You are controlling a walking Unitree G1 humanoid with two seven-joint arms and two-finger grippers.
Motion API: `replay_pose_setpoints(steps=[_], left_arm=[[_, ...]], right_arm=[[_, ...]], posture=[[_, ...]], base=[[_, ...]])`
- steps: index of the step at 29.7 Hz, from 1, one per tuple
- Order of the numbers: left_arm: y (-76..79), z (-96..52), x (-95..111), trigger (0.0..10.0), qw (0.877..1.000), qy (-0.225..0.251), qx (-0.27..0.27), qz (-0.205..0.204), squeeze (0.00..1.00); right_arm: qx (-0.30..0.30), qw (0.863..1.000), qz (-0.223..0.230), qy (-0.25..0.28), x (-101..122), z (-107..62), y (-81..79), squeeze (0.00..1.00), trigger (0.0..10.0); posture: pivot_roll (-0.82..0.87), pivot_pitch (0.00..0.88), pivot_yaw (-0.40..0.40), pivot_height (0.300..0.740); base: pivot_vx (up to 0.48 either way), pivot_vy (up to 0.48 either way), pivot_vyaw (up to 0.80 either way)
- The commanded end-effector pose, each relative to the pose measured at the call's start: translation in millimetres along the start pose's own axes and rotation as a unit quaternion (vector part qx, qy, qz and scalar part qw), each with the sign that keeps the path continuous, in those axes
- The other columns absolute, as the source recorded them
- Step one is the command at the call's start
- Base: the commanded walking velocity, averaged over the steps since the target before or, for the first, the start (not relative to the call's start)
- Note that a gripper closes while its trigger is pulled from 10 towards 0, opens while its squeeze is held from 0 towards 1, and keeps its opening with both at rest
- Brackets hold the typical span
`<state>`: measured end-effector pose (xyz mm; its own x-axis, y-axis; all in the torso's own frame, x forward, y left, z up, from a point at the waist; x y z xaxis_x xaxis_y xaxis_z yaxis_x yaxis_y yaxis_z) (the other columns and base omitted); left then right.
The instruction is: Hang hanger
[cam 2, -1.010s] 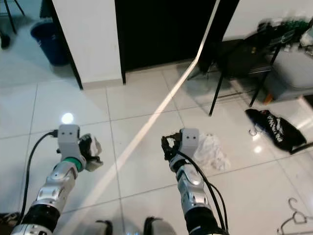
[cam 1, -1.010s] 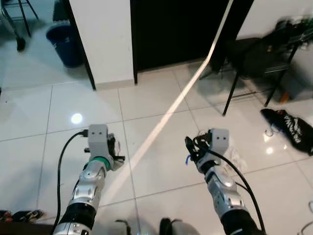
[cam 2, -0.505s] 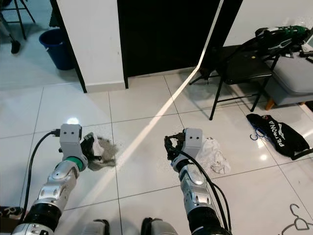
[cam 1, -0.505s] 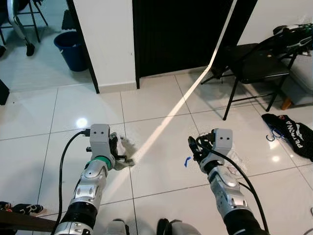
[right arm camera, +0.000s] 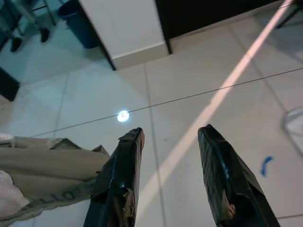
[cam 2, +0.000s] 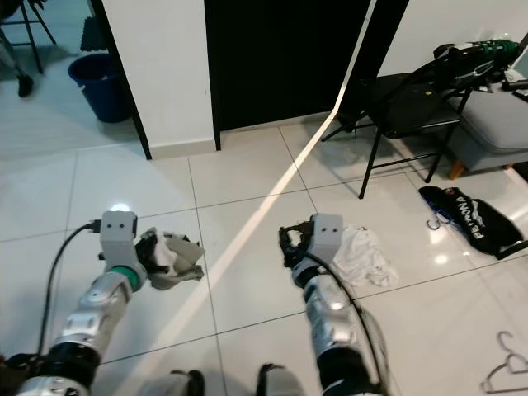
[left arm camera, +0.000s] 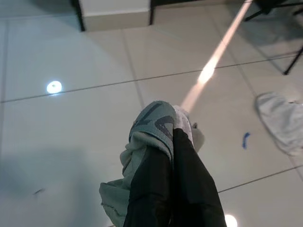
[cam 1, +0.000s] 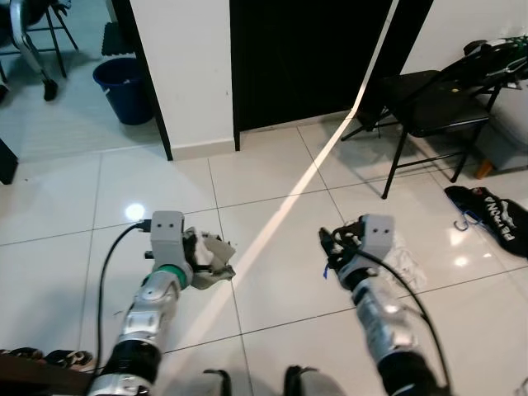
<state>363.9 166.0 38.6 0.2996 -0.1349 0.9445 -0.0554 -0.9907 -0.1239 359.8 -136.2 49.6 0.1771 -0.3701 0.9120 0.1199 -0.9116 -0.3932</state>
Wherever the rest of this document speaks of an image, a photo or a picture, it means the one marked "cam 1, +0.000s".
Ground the grey green lettered garment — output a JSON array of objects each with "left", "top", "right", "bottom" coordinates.
[{"left": 183, "top": 229, "right": 238, "bottom": 291}]

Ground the black and green equipment pile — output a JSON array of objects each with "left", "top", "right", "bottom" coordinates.
[{"left": 441, "top": 37, "right": 528, "bottom": 92}]

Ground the black garment white Petronas print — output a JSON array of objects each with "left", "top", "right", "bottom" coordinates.
[{"left": 444, "top": 186, "right": 528, "bottom": 261}]

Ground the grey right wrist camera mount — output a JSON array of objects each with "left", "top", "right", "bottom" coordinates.
[{"left": 361, "top": 214, "right": 403, "bottom": 261}]

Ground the black folding chair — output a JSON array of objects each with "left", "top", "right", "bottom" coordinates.
[{"left": 342, "top": 70, "right": 504, "bottom": 199}]

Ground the silver tube chair frame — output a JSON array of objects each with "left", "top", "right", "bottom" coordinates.
[{"left": 0, "top": 0, "right": 79, "bottom": 104}]

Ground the dark blue bin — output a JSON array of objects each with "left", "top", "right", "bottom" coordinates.
[{"left": 92, "top": 56, "right": 156, "bottom": 126}]

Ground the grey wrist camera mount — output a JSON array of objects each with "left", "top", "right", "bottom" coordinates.
[
  {"left": 148, "top": 211, "right": 195, "bottom": 285},
  {"left": 361, "top": 214, "right": 403, "bottom": 261}
]

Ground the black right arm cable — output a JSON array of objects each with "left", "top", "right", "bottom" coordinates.
[{"left": 363, "top": 252, "right": 453, "bottom": 390}]

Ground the black door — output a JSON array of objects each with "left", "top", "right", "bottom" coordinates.
[{"left": 229, "top": 0, "right": 434, "bottom": 133}]

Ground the blue plastic hanger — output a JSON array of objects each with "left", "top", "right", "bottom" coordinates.
[{"left": 454, "top": 210, "right": 481, "bottom": 232}]

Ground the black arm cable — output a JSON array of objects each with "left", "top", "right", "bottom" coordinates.
[
  {"left": 363, "top": 252, "right": 453, "bottom": 390},
  {"left": 87, "top": 219, "right": 153, "bottom": 372}
]

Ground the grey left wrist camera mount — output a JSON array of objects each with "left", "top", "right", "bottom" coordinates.
[{"left": 148, "top": 211, "right": 195, "bottom": 285}]

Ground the white crumpled cloth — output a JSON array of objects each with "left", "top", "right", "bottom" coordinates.
[{"left": 384, "top": 235, "right": 430, "bottom": 291}]

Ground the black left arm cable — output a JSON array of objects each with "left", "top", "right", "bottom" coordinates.
[{"left": 87, "top": 219, "right": 153, "bottom": 372}]

